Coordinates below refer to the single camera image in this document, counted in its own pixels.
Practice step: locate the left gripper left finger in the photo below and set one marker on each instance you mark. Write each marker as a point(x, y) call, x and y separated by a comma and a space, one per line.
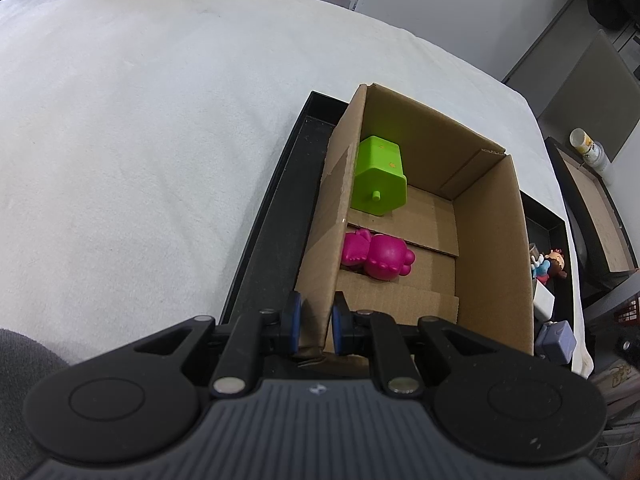
point(290, 318)

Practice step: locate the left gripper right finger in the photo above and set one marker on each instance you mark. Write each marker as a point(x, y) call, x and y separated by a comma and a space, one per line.
point(340, 319)

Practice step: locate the pink bear toy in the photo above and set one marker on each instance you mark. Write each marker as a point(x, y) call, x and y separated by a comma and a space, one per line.
point(380, 256)

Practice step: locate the brown cardboard box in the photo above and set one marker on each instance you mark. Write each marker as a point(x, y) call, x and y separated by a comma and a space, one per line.
point(463, 219)

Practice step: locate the green toy block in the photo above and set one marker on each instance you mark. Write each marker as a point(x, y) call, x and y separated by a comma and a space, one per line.
point(380, 185)

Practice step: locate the white cube block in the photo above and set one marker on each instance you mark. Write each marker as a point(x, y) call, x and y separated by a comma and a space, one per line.
point(543, 302)

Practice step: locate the lavender cube box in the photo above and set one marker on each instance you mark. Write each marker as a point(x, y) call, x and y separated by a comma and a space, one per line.
point(555, 342)

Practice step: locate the girl doll figurine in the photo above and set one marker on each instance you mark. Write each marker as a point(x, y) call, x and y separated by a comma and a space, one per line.
point(556, 262)

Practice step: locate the blue smurf figurine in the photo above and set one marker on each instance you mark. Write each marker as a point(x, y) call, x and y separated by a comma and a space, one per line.
point(540, 268)

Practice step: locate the black tray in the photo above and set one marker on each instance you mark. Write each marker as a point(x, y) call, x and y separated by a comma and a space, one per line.
point(270, 263)

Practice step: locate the white bed cover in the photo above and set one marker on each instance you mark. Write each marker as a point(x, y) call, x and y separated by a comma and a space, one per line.
point(138, 138)

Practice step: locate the black side table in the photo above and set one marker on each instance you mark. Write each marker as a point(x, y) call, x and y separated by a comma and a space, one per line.
point(604, 253)

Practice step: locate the white yellow bottle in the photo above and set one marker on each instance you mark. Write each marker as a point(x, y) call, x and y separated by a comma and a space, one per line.
point(592, 152)

